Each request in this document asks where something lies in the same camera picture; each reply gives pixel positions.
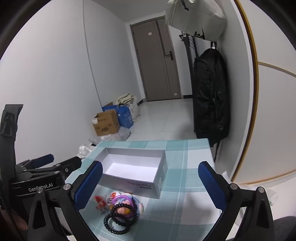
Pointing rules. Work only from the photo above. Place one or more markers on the white round badge red print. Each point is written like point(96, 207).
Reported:
point(112, 197)

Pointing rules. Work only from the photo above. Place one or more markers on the blue cardboard box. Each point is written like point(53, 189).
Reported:
point(124, 118)

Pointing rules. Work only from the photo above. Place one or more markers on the pink flower ornament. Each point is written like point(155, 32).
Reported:
point(123, 210)

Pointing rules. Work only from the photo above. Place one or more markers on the white and pink round ornament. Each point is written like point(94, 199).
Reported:
point(138, 206)

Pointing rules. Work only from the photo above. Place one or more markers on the white cabinet gold trim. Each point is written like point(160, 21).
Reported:
point(272, 115)

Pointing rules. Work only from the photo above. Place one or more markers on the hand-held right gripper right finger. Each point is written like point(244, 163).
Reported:
point(211, 185)

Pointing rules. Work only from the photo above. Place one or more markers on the grey cardboard box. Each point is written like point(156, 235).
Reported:
point(138, 185)

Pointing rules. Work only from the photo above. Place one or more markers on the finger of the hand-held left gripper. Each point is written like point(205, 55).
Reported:
point(69, 163)
point(44, 159)

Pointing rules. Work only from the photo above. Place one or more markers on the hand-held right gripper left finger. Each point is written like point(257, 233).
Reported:
point(89, 185)

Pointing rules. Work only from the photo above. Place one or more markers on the black tripod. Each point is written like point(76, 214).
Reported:
point(187, 58)

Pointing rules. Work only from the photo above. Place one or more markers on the black backpack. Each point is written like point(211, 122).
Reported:
point(210, 92)

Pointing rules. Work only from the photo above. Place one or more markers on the person's left hand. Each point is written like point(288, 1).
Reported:
point(19, 222)

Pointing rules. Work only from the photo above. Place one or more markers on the clear plastic bag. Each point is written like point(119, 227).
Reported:
point(120, 134)
point(85, 149)

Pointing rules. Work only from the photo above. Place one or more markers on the teal checked tablecloth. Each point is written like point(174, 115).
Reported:
point(185, 162)

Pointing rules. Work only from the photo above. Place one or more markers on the cream tote bag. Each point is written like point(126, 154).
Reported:
point(124, 98)

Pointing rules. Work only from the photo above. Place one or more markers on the white sack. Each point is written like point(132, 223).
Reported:
point(135, 111)

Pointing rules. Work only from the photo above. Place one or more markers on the grey-brown door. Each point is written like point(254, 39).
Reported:
point(152, 64)

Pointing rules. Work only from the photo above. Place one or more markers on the brown cardboard box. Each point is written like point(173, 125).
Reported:
point(107, 125)

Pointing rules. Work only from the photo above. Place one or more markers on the white fabric bag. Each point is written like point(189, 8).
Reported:
point(192, 18)

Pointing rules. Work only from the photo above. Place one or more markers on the dark grey cloth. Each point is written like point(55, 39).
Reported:
point(285, 228)

